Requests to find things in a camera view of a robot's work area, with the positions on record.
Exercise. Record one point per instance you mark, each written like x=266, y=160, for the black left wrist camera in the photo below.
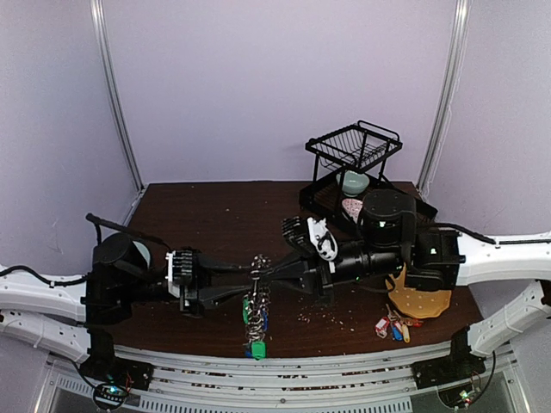
x=185, y=267

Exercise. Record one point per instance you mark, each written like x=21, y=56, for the blue key tag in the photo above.
x=396, y=334

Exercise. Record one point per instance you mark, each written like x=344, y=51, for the right aluminium frame post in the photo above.
x=451, y=79

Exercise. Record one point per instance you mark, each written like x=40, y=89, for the green key tag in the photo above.
x=246, y=310
x=258, y=350

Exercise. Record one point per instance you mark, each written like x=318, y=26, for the aluminium corner frame post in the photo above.
x=101, y=32

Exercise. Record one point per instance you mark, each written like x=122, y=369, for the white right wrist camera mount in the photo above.
x=322, y=238

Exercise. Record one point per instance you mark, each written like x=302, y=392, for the teal ceramic bowl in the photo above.
x=351, y=183

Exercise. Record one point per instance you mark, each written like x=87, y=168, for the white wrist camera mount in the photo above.
x=322, y=238
x=172, y=287

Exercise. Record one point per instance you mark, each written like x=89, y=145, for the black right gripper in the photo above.
x=318, y=275

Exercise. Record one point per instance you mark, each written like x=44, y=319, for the yellow key tag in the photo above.
x=405, y=333

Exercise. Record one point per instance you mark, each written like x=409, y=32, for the black wire dish rack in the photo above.
x=349, y=162

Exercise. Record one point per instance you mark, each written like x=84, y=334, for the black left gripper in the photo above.
x=197, y=292

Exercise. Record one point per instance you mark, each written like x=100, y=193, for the teal plate with flower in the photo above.
x=144, y=251

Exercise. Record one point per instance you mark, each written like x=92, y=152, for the pink patterned dish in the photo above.
x=351, y=209

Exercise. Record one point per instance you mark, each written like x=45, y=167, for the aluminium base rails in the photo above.
x=376, y=382

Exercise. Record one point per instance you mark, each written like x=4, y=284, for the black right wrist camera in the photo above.
x=296, y=234

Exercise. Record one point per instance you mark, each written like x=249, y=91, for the yellow dotted plate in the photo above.
x=415, y=303

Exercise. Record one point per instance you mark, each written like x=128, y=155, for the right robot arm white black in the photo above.
x=432, y=258

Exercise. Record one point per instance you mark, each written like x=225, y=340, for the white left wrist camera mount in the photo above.
x=172, y=287

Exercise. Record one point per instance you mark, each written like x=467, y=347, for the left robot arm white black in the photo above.
x=67, y=315

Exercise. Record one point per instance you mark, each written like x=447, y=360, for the red key tag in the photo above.
x=381, y=327

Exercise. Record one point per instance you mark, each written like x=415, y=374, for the grey disc keyring organizer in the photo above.
x=258, y=296

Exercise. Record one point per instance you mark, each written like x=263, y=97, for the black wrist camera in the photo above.
x=296, y=234
x=185, y=267

